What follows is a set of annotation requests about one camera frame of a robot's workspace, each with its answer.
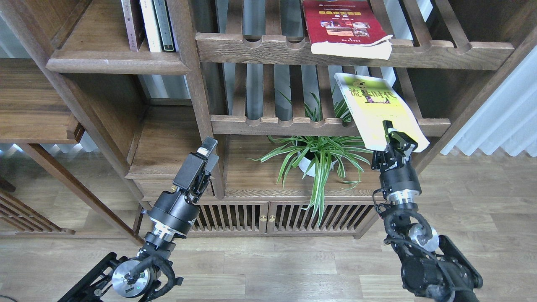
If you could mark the slatted wooden bench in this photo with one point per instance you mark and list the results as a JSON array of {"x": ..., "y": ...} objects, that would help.
[{"x": 25, "y": 221}]

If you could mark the dark wooden bookshelf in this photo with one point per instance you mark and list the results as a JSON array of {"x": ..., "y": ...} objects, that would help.
[{"x": 146, "y": 110}]

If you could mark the white curtain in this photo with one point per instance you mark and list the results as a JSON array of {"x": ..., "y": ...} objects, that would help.
[{"x": 508, "y": 119}]

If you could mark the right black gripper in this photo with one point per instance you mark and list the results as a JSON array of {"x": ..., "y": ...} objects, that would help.
[{"x": 398, "y": 178}]

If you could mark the red book on top shelf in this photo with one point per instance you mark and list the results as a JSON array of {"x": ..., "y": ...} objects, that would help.
[{"x": 345, "y": 29}]

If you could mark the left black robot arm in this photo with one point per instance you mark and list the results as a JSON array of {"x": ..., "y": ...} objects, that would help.
[{"x": 149, "y": 275}]

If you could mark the wooden side table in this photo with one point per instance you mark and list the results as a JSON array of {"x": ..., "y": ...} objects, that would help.
[{"x": 33, "y": 114}]

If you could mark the white plant pot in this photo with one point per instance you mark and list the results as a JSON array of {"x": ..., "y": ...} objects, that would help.
[{"x": 316, "y": 164}]

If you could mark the dark green upright book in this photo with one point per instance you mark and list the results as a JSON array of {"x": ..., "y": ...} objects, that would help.
[{"x": 165, "y": 28}]

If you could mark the yellow green book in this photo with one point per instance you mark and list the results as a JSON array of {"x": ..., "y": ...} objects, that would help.
[{"x": 371, "y": 101}]

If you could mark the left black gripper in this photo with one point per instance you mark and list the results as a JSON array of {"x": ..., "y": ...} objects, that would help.
[{"x": 175, "y": 213}]

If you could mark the green spider plant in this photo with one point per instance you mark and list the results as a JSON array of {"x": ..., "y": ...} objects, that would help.
[{"x": 348, "y": 150}]

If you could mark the white upright book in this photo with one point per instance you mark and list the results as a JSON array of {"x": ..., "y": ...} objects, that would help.
[{"x": 151, "y": 26}]

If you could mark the maroon book white characters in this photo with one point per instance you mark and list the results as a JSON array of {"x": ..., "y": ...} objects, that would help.
[{"x": 132, "y": 14}]

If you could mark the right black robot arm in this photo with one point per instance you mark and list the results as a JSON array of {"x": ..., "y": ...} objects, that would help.
[{"x": 431, "y": 264}]

